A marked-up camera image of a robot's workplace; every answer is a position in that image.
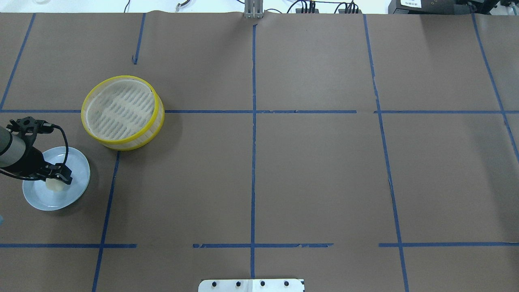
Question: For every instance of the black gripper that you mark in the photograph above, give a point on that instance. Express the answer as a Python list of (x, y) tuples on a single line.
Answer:
[(29, 163)]

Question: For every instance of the white steamed bun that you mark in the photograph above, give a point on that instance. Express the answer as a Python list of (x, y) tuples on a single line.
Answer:
[(54, 185)]

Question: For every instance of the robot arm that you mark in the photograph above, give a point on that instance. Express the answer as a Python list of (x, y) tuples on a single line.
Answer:
[(13, 148)]

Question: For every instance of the yellow bamboo steamer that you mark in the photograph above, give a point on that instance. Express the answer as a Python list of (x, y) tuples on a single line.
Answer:
[(123, 113)]

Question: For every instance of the light blue plate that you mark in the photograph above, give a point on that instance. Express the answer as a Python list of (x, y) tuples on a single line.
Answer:
[(39, 197)]

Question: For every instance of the brown paper table cover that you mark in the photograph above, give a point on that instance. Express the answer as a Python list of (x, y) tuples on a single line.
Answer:
[(374, 153)]

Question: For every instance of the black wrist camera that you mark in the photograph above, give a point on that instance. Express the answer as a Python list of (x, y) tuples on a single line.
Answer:
[(28, 128)]

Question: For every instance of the white camera mast pillar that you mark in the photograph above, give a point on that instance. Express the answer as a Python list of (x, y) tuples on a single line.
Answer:
[(252, 285)]

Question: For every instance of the aluminium frame post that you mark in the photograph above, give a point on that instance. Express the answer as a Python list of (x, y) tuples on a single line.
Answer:
[(253, 9)]

